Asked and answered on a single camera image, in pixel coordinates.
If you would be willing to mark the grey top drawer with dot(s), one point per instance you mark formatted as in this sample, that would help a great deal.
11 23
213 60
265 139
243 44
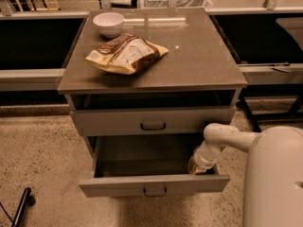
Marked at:
149 121

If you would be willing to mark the white bowl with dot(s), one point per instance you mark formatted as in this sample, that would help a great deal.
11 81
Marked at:
109 24

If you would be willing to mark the wire mesh basket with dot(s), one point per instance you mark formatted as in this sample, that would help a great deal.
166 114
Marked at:
162 4

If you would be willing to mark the grey drawer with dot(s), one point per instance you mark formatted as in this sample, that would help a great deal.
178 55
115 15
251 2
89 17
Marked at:
148 165
149 121

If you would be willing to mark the black table frame leg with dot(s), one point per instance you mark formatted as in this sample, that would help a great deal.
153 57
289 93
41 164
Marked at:
249 114

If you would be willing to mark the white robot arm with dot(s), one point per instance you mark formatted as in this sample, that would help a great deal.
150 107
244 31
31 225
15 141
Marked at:
273 182

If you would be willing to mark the black stand leg left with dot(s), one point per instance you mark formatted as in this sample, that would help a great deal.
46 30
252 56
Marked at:
27 200

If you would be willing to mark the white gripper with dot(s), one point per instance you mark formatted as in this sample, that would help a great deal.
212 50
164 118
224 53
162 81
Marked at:
200 161

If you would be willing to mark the grey drawer cabinet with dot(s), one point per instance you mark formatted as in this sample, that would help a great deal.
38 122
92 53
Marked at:
198 70

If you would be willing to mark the brown yellow snack bag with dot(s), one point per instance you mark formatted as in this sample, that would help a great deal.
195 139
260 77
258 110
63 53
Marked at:
126 54

